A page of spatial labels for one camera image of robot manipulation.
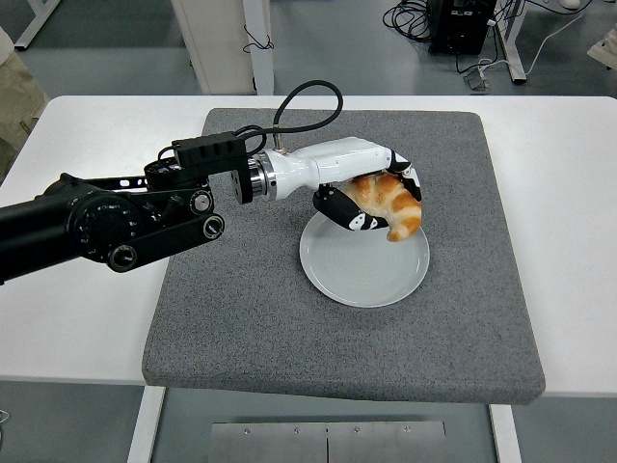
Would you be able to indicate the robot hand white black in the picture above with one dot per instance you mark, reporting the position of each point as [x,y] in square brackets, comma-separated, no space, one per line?
[337,161]

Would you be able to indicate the croissant bread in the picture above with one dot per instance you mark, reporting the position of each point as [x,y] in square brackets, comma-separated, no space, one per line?
[405,212]

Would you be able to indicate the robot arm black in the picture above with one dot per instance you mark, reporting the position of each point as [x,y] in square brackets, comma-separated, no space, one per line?
[48,222]

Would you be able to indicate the grey round plate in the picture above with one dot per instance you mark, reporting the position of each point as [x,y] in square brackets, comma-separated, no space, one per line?
[361,275]

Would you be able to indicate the grey foot pedal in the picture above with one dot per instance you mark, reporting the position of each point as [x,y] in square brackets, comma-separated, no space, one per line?
[477,79]

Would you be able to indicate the beige cabinet panel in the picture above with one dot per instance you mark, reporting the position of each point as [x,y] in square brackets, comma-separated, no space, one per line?
[212,43]

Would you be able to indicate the black computer tower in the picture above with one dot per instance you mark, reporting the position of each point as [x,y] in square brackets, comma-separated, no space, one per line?
[458,29]

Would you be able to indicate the grey felt mat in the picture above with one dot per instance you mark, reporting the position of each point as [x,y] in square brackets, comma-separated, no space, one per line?
[337,347]

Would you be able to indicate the white desk leg with foot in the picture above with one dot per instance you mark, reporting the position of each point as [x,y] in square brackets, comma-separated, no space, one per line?
[514,53]

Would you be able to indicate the white table leg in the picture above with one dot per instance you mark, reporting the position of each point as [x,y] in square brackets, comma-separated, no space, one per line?
[144,429]
[506,439]

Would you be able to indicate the person's leg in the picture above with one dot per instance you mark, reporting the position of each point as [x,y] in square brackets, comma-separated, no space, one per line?
[17,101]

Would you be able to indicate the white slanted desk leg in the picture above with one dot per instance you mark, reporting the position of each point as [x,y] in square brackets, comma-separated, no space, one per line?
[36,26]

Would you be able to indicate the white upright post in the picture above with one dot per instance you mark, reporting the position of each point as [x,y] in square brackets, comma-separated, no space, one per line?
[262,72]

